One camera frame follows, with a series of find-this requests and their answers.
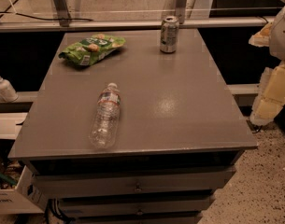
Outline white pump dispenser bottle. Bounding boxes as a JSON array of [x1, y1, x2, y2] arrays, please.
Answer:
[[0, 76, 18, 102]]

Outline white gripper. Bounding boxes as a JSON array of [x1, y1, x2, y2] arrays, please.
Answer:
[[249, 6, 285, 126]]

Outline clear plastic water bottle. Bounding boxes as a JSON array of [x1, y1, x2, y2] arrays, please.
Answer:
[[89, 83, 121, 149]]

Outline grey drawer cabinet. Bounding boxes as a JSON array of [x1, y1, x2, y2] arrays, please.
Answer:
[[9, 29, 256, 224]]

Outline black cable on floor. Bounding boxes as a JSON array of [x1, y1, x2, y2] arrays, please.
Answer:
[[0, 10, 94, 22]]

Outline green hose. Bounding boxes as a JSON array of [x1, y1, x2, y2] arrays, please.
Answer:
[[0, 168, 19, 187]]

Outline silver soda can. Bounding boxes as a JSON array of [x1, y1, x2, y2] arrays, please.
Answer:
[[160, 16, 179, 53]]

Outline metal frame rail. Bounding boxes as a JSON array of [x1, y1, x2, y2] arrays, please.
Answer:
[[0, 16, 275, 33]]

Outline green rice chip bag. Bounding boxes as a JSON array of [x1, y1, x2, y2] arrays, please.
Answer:
[[59, 34, 126, 66]]

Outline white cardboard box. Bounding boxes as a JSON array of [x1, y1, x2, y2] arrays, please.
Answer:
[[0, 167, 48, 215]]

